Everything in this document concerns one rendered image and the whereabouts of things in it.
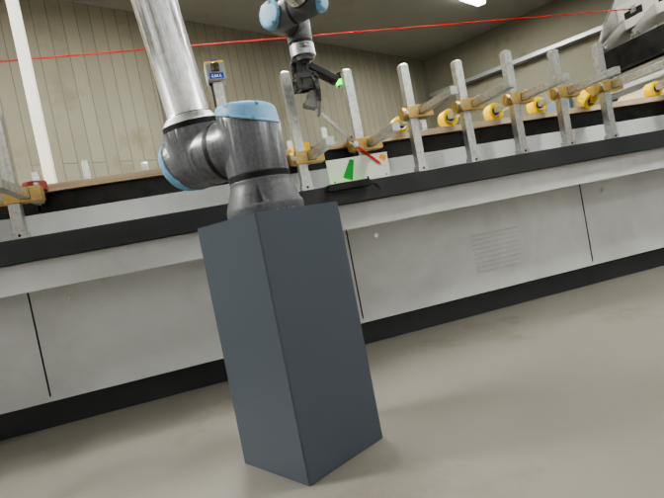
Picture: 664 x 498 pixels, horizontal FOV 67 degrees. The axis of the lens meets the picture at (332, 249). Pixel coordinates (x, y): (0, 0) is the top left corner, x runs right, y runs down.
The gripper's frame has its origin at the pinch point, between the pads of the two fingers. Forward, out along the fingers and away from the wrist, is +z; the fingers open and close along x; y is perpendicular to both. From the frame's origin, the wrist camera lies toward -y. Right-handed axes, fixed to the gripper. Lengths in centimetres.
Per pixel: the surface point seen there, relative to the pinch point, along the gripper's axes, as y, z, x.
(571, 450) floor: -11, 96, 90
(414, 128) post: -42.7, 8.3, -13.1
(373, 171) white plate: -21.0, 22.7, -12.4
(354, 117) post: -17.7, 0.2, -13.2
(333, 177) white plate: -4.3, 22.5, -12.4
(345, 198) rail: -6.9, 31.3, -10.9
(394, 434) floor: 15, 96, 58
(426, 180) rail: -43, 30, -11
